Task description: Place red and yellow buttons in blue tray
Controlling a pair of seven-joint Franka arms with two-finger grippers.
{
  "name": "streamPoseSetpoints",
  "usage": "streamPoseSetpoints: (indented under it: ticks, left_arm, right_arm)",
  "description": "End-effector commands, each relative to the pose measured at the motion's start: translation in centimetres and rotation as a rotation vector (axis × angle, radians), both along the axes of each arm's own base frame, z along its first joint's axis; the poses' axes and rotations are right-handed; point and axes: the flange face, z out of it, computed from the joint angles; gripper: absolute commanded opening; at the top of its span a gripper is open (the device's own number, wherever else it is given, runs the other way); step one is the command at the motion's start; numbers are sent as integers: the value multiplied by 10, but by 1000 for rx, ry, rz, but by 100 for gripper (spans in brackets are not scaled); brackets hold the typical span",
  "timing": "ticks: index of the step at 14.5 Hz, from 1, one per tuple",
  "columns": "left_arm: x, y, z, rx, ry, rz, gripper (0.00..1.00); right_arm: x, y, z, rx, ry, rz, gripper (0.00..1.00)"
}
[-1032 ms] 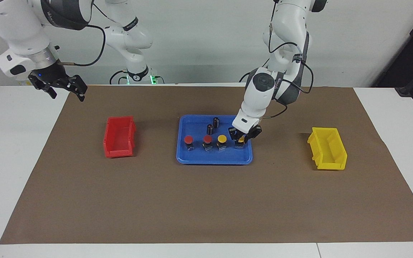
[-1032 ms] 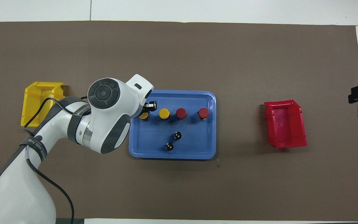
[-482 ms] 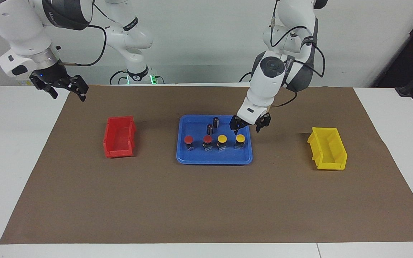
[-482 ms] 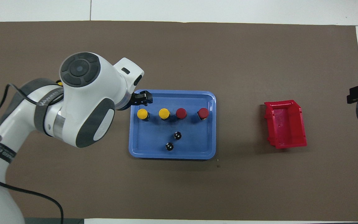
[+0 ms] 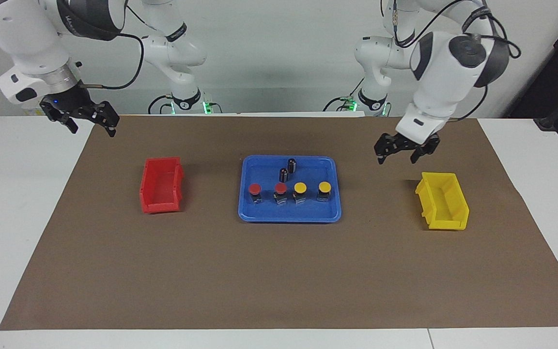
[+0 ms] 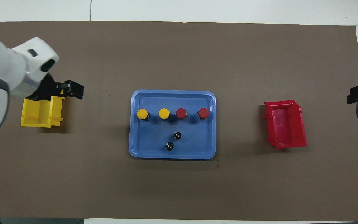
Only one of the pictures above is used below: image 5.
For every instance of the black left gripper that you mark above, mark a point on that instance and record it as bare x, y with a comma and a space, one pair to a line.
405, 144

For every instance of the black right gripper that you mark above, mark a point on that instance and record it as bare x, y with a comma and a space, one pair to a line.
66, 104

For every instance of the yellow push button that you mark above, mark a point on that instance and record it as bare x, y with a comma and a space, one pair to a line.
325, 186
300, 188

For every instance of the red push button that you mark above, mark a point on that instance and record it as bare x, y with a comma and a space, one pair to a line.
255, 188
281, 188

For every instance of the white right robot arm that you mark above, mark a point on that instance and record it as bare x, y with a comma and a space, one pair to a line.
22, 29

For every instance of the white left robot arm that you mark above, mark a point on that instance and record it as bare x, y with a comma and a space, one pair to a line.
439, 72

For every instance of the blue plastic tray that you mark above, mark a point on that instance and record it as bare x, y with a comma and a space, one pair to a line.
264, 213

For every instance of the yellow plastic storage bin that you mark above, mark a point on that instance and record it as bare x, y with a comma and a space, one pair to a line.
441, 220

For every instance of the black cylindrical capacitor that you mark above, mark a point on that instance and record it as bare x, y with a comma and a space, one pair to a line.
292, 166
283, 175

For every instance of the red plastic storage bin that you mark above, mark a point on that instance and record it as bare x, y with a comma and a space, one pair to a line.
160, 206

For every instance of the dark cabinet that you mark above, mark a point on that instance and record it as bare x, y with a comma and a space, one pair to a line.
550, 58

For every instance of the brown paper table mat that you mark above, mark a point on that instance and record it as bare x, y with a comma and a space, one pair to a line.
279, 276

